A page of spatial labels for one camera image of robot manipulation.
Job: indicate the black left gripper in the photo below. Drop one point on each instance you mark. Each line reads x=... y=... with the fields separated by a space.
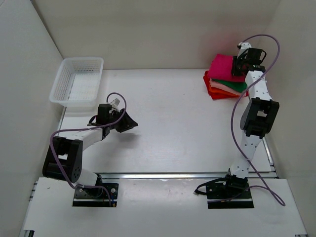
x=127 y=123

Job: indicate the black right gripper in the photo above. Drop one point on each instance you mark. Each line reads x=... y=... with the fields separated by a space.
x=236 y=60

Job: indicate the magenta t-shirt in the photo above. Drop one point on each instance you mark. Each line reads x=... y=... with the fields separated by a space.
x=221 y=69

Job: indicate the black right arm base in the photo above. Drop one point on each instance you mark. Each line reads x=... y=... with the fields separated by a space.
x=229 y=192

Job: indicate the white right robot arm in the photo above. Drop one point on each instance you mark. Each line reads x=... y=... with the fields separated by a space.
x=258 y=117

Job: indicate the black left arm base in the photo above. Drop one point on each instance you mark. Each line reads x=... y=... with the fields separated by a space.
x=97 y=197

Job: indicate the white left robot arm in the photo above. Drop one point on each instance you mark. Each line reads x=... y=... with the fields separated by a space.
x=65 y=154

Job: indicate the green folded t-shirt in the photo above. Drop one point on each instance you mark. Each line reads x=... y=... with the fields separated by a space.
x=237 y=86

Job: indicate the pink folded t-shirt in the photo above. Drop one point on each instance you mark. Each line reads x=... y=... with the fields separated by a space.
x=223 y=87

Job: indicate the red folded t-shirt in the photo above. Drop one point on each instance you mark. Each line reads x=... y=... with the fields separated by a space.
x=214 y=96

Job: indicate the orange folded t-shirt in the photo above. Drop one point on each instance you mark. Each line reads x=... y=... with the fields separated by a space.
x=218 y=91

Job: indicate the white plastic basket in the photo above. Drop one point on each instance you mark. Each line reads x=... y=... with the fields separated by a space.
x=77 y=82

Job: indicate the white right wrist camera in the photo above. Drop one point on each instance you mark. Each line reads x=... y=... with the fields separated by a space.
x=243 y=46

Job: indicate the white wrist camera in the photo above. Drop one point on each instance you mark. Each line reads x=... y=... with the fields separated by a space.
x=115 y=104
x=243 y=46

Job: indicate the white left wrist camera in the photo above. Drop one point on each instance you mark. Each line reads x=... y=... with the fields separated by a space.
x=115 y=104

